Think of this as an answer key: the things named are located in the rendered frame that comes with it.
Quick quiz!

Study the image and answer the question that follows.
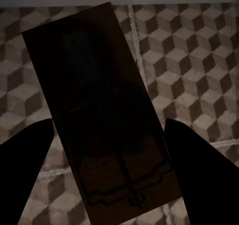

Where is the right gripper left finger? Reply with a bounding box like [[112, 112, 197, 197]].
[[0, 118, 54, 225]]

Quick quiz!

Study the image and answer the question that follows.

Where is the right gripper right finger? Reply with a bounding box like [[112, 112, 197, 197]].
[[164, 118, 239, 225]]

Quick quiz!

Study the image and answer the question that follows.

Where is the mousetrap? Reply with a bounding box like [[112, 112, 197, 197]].
[[22, 2, 182, 225]]

